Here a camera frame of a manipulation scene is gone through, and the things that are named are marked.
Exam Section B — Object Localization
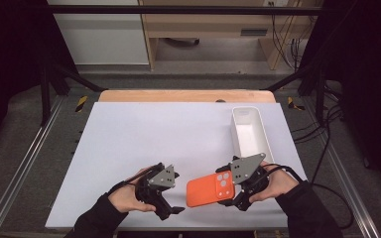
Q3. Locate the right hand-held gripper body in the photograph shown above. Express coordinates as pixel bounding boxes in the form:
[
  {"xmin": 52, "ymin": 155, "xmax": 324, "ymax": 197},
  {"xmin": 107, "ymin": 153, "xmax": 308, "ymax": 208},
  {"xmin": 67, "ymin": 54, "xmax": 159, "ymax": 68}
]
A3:
[{"xmin": 230, "ymin": 152, "xmax": 270, "ymax": 199}]

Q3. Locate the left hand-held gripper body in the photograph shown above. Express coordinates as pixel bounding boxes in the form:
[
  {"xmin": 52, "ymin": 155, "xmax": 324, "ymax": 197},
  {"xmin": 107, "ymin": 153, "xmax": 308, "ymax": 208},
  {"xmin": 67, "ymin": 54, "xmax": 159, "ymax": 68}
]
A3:
[{"xmin": 134, "ymin": 162, "xmax": 180, "ymax": 212}]

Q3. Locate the orange phone case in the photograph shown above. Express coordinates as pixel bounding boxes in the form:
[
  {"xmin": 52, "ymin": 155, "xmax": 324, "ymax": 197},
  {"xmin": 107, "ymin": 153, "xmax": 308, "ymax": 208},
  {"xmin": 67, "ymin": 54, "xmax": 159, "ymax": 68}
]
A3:
[{"xmin": 186, "ymin": 171, "xmax": 236, "ymax": 209}]

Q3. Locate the white rectangular plastic box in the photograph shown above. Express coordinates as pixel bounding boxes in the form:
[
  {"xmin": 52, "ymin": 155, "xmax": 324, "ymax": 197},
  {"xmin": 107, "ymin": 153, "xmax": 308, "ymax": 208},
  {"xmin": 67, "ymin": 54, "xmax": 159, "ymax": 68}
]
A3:
[{"xmin": 230, "ymin": 105, "xmax": 276, "ymax": 165}]

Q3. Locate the person's right hand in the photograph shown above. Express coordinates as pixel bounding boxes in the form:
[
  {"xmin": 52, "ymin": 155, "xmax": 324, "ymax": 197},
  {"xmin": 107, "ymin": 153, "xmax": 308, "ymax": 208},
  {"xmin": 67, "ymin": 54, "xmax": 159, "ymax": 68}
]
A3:
[{"xmin": 248, "ymin": 162, "xmax": 300, "ymax": 203}]

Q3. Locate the person's left hand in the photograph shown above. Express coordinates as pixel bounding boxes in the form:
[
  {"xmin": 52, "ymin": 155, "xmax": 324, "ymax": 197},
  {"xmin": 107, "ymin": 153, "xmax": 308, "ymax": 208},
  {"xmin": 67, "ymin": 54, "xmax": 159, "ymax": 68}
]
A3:
[{"xmin": 108, "ymin": 168, "xmax": 157, "ymax": 213}]

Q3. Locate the white table mat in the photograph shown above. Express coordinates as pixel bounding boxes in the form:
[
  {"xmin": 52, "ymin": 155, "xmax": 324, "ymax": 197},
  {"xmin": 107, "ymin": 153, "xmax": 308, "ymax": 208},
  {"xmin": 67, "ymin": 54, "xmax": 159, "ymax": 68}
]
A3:
[{"xmin": 45, "ymin": 101, "xmax": 308, "ymax": 230}]

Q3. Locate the wooden table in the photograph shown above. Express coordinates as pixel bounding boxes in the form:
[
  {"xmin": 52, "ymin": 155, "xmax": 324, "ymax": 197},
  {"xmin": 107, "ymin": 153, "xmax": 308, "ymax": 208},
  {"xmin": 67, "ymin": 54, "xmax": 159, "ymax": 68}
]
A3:
[{"xmin": 98, "ymin": 88, "xmax": 277, "ymax": 104}]

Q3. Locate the light wooden desk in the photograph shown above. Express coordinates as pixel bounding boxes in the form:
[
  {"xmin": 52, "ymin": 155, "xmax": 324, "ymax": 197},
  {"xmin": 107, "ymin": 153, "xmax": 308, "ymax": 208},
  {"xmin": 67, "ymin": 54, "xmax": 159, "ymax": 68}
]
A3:
[{"xmin": 138, "ymin": 0, "xmax": 325, "ymax": 71}]

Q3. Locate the white cabinet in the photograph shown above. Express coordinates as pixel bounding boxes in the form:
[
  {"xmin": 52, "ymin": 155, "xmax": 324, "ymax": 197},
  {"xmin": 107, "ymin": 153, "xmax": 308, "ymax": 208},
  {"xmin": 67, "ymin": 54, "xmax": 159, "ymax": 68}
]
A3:
[{"xmin": 47, "ymin": 0, "xmax": 150, "ymax": 66}]

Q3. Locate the black curtain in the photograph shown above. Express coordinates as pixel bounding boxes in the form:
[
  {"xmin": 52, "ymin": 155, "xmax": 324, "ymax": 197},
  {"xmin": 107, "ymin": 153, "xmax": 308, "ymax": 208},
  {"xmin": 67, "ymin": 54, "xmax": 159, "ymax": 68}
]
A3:
[
  {"xmin": 0, "ymin": 0, "xmax": 78, "ymax": 160},
  {"xmin": 306, "ymin": 0, "xmax": 381, "ymax": 199}
]

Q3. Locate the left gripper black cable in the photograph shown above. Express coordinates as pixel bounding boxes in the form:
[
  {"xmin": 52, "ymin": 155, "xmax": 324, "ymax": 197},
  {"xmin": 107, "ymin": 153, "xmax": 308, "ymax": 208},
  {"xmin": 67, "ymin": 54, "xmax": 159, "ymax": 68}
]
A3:
[{"xmin": 107, "ymin": 168, "xmax": 157, "ymax": 196}]

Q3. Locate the black floor cable bundle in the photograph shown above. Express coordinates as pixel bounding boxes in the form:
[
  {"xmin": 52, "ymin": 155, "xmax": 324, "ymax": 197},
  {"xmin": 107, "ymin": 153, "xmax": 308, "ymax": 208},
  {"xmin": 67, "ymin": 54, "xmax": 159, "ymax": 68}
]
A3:
[{"xmin": 291, "ymin": 82, "xmax": 345, "ymax": 147}]

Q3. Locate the black diagonal frame strut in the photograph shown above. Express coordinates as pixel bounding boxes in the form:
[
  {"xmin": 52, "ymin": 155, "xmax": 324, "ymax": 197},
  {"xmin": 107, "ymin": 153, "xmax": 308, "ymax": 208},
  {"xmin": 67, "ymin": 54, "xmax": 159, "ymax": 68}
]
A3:
[
  {"xmin": 260, "ymin": 62, "xmax": 327, "ymax": 127},
  {"xmin": 39, "ymin": 61, "xmax": 109, "ymax": 127}
]

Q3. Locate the aluminium floor rail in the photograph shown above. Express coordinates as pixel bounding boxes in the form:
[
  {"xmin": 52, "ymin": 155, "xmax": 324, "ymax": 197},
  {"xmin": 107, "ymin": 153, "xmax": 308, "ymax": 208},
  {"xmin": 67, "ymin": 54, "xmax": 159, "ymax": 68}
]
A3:
[
  {"xmin": 0, "ymin": 95, "xmax": 65, "ymax": 238},
  {"xmin": 322, "ymin": 142, "xmax": 381, "ymax": 238}
]

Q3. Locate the black hanging cable bundle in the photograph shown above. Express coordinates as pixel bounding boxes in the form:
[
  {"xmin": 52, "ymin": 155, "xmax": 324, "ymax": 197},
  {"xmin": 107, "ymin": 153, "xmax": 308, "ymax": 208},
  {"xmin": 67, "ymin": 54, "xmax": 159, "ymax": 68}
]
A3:
[{"xmin": 270, "ymin": 2, "xmax": 310, "ymax": 69}]

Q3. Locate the grey desk handle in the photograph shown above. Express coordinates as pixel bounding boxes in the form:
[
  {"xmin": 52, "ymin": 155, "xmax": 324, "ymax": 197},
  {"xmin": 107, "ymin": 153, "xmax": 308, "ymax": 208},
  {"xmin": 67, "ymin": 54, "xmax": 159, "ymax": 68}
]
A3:
[{"xmin": 240, "ymin": 29, "xmax": 269, "ymax": 37}]

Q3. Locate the black horizontal frame bar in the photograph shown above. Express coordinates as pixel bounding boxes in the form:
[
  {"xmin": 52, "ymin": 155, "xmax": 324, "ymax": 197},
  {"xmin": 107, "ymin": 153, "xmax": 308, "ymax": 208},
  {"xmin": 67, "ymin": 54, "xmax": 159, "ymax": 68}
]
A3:
[{"xmin": 46, "ymin": 4, "xmax": 325, "ymax": 15}]

